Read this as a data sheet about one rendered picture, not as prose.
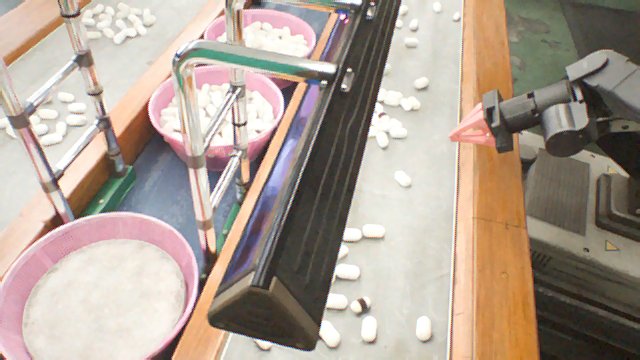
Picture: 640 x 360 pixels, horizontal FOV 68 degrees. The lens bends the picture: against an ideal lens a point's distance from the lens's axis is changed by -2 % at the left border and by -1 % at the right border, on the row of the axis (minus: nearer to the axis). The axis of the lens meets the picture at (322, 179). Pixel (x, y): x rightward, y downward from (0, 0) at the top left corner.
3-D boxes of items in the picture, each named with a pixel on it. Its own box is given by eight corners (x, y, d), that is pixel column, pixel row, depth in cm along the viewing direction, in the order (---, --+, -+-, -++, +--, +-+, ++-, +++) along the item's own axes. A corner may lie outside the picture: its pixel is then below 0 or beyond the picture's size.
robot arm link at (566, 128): (625, 86, 74) (603, 48, 70) (646, 137, 67) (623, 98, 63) (549, 119, 81) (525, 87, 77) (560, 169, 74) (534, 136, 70)
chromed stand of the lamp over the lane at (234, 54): (339, 226, 89) (379, -8, 57) (314, 322, 75) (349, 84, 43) (241, 204, 91) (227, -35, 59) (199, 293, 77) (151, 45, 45)
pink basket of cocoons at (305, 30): (323, 52, 130) (326, 20, 124) (298, 109, 112) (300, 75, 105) (230, 34, 133) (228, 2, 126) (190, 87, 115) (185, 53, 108)
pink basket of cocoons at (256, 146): (277, 98, 114) (278, 64, 108) (288, 179, 96) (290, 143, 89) (161, 101, 110) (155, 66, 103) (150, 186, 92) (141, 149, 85)
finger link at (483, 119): (441, 132, 82) (494, 113, 77) (442, 108, 87) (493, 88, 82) (457, 159, 86) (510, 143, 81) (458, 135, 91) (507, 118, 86)
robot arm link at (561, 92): (579, 94, 78) (569, 69, 75) (588, 123, 73) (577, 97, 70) (536, 109, 82) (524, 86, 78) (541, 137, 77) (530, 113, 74)
